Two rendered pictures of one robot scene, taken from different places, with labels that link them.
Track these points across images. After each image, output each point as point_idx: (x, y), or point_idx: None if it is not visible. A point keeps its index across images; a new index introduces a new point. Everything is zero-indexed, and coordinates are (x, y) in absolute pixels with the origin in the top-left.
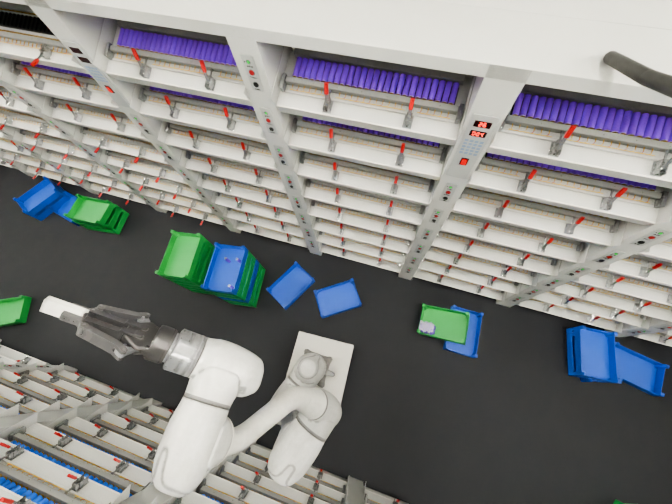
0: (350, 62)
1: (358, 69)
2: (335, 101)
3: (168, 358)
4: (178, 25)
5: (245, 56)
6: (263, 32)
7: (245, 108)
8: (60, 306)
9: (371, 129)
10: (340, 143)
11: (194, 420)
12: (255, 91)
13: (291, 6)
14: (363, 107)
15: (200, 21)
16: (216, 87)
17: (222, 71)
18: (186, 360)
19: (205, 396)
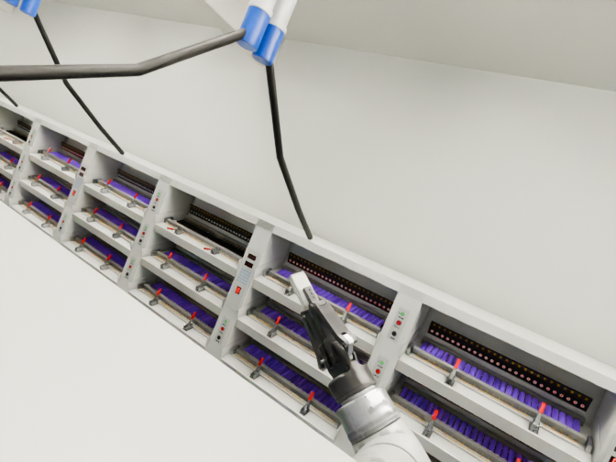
0: (473, 364)
1: (480, 370)
2: (456, 381)
3: (373, 389)
4: (365, 272)
5: (403, 309)
6: (434, 299)
7: None
8: (309, 283)
9: (489, 422)
10: (436, 434)
11: (410, 460)
12: (388, 339)
13: (450, 302)
14: (485, 398)
15: (386, 276)
16: (346, 325)
17: (356, 320)
18: (390, 406)
19: (412, 454)
